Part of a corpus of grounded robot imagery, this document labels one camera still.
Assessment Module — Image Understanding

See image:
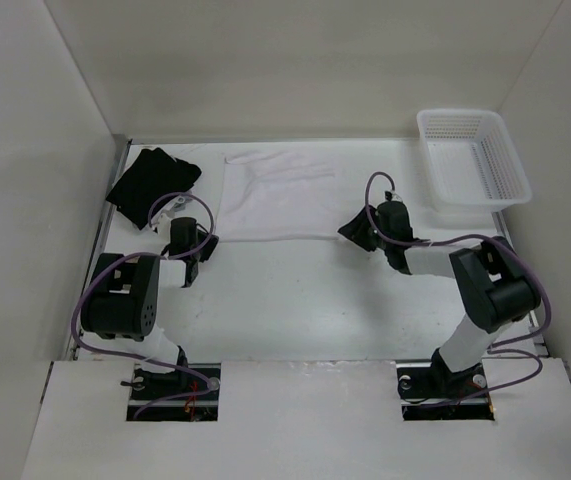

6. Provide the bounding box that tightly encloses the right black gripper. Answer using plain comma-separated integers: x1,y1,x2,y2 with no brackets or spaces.
338,204,392,252

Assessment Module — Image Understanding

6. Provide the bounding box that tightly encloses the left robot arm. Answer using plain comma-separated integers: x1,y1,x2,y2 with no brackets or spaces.
76,217,219,399

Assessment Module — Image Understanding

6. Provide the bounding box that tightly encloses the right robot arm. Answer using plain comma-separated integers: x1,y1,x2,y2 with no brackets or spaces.
338,200,541,403

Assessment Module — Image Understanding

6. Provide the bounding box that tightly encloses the folded grey white tank top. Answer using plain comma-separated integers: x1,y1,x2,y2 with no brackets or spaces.
147,190,193,232

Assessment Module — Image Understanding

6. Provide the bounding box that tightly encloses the folded black tank top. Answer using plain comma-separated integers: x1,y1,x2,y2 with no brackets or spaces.
106,148,202,230

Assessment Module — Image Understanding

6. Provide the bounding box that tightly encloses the white plastic basket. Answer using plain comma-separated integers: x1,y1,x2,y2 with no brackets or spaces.
416,108,532,215

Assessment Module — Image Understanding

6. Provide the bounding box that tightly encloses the left metal table rail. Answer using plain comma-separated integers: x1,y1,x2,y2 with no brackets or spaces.
67,133,132,361

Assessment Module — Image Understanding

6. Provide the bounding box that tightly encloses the metal table rail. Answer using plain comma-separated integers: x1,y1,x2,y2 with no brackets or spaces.
494,211,549,356
67,133,132,361

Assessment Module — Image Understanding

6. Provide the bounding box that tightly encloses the right metal table rail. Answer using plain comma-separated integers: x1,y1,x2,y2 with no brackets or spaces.
494,211,549,356

